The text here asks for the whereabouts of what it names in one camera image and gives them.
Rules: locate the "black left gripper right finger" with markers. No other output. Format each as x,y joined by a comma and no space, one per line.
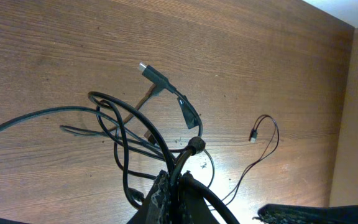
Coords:
192,207

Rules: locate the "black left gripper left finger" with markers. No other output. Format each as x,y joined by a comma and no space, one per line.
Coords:
156,207

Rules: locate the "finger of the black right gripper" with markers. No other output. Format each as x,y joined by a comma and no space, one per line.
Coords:
276,213

